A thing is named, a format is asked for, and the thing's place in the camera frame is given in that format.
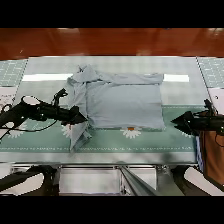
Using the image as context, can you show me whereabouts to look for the black cable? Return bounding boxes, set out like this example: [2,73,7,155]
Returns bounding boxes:
[0,118,60,135]

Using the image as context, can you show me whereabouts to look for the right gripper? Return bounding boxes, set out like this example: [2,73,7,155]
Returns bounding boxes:
[176,110,202,136]

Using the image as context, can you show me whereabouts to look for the pale grey-blue shirt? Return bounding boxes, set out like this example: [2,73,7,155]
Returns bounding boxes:
[65,63,167,152]

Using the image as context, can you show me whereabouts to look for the blue garment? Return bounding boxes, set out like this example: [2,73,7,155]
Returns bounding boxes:
[195,134,204,173]

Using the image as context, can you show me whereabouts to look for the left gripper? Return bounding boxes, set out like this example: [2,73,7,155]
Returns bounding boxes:
[57,105,86,127]

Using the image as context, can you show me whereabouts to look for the silver frame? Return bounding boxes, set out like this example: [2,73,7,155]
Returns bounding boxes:
[0,162,224,197]

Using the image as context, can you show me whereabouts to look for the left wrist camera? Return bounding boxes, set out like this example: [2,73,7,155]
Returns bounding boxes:
[51,87,70,108]

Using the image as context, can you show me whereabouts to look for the brown garment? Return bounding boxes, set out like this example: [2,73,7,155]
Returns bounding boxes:
[199,129,224,188]

